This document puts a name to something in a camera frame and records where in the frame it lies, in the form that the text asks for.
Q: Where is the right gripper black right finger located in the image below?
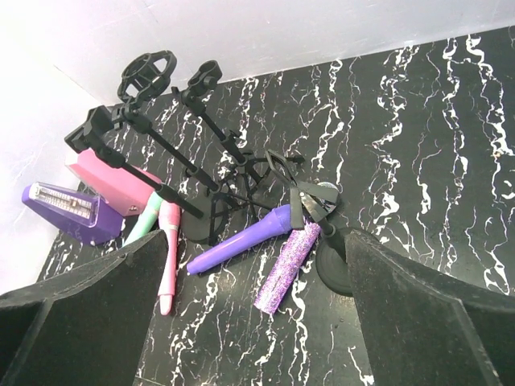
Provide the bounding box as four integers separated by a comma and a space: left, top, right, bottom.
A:
345, 230, 514, 385

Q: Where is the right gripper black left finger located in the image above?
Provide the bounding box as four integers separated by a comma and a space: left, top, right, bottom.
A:
1, 230, 168, 385

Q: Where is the round base stand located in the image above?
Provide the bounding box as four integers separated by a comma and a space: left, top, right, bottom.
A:
266, 150, 352, 297
64, 105, 219, 245

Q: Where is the pink plastic microphone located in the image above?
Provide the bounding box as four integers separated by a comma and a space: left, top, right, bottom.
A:
158, 201, 181, 316

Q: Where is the purple glitter microphone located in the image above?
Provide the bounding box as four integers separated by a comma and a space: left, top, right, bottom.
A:
253, 181, 339, 314

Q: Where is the purple plastic microphone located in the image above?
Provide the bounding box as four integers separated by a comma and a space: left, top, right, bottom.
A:
187, 204, 292, 275

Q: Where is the tripod stand with shock mount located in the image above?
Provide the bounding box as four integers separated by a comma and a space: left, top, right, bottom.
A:
117, 49, 274, 246

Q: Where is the tripod stand with clip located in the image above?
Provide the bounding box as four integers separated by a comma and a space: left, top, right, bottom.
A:
170, 60, 303, 213

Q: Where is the purple metronome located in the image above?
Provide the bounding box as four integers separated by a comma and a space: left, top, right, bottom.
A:
22, 182, 123, 245

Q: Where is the teal plastic microphone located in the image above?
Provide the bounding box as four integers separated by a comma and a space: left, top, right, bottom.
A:
122, 191, 163, 247

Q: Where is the pink metronome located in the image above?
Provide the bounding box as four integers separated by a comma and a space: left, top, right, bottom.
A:
65, 150, 153, 217

